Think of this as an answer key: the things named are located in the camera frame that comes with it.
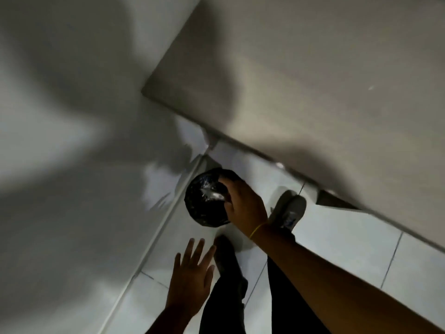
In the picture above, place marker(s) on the yellow wrist band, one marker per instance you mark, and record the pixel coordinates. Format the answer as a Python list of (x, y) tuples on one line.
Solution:
[(259, 230)]

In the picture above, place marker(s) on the person's left thumb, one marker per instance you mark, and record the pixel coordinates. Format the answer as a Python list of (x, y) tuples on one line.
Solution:
[(210, 276)]

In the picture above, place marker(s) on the white sneaker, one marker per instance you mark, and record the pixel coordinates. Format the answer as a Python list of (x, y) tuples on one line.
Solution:
[(288, 208)]

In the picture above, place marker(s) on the person's left hand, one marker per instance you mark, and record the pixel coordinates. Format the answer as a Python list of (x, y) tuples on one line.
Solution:
[(189, 285)]

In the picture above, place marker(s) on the person's left middle finger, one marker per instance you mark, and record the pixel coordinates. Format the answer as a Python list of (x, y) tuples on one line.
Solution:
[(199, 253)]

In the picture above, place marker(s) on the person's right forearm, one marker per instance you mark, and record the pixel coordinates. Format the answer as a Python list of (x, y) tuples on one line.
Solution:
[(333, 288)]

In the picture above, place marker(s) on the person's left forearm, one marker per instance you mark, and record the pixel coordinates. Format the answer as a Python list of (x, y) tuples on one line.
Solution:
[(170, 321)]

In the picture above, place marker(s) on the black trousers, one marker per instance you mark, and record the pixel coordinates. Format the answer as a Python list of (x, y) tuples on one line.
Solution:
[(226, 302)]

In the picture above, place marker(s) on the dark shoe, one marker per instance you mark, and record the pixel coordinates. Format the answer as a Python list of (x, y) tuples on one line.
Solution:
[(226, 252)]

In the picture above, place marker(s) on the person's left little finger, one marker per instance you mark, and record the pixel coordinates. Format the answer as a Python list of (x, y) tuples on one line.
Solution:
[(177, 264)]

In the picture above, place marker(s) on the person's right hand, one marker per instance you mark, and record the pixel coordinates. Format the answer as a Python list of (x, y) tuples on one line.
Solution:
[(245, 208)]

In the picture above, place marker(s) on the black trash bin with liner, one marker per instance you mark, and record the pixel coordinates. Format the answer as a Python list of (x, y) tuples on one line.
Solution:
[(205, 201)]

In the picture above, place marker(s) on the person's right thumb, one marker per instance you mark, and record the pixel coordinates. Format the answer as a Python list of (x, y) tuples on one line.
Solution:
[(228, 208)]

